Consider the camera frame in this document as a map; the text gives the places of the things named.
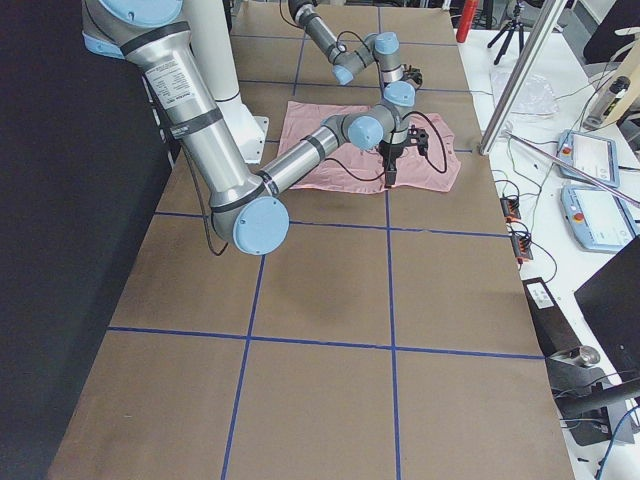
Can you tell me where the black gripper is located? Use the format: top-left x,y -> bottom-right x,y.
377,140 -> 407,189
402,64 -> 423,90

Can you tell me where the pink Snoopy t-shirt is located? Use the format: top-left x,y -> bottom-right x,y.
278,101 -> 461,194

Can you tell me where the red fire extinguisher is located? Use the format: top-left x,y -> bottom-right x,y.
456,0 -> 479,43

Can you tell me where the clear plastic bag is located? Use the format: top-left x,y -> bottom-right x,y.
490,68 -> 559,116

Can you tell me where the white mounting plate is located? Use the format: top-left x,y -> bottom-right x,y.
233,103 -> 270,164

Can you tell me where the blue teach pendant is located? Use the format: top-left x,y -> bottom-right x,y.
560,185 -> 639,253
557,130 -> 620,187

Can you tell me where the black box with label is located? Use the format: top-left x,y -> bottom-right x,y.
522,277 -> 581,357

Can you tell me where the black monitor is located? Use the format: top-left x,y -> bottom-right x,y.
574,238 -> 640,380

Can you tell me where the black camera tripod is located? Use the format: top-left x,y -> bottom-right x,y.
487,0 -> 525,66

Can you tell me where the aluminium frame post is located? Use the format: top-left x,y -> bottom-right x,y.
479,0 -> 566,155

